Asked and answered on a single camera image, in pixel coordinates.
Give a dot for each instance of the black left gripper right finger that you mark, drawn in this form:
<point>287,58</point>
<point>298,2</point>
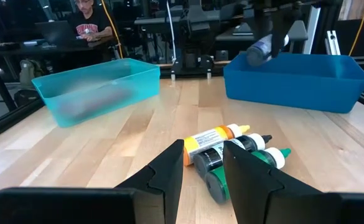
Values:
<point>256,193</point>

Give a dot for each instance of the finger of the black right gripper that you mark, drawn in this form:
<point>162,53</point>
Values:
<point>279,34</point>
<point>259,26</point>

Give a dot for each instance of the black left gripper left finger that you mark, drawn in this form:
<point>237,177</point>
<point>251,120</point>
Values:
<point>156,193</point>

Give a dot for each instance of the purple ink bottle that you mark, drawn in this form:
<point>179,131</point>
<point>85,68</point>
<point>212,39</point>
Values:
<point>259,53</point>

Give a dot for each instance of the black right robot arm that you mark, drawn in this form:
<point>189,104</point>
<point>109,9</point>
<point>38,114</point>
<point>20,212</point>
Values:
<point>197,21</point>

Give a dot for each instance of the green ink bottle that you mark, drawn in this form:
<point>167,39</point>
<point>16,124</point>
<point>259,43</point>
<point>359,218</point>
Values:
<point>217,186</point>

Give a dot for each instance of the large dark blue plastic bin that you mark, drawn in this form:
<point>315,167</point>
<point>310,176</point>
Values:
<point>293,87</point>

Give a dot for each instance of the black ink bottle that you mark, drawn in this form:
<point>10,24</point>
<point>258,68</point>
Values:
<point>212,158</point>

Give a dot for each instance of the yellow ink bottle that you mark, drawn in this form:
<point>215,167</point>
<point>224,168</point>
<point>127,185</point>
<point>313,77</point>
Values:
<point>206,141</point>

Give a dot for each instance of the teal translucent plastic bin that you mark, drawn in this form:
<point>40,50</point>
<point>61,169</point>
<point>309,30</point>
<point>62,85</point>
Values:
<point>107,84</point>

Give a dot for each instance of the black bag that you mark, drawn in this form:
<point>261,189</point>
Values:
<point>26,98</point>

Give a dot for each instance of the person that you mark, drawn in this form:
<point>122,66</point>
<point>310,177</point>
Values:
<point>90,21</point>

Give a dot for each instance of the olive backpack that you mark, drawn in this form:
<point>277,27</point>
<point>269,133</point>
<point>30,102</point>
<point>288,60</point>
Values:
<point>29,71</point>

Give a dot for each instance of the black desk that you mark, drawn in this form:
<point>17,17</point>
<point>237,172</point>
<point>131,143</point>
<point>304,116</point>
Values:
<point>44,51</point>

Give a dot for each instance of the black laptop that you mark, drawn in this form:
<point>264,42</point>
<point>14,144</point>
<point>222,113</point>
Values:
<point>57,32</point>

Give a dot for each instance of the silver metal post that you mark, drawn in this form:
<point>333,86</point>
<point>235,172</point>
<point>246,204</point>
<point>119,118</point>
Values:
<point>311,29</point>

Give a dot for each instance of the white metal bracket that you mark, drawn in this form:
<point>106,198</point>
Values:
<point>332,43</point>

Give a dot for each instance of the black aluminium table frame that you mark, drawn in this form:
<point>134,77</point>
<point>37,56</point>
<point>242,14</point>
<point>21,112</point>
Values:
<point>7,123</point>

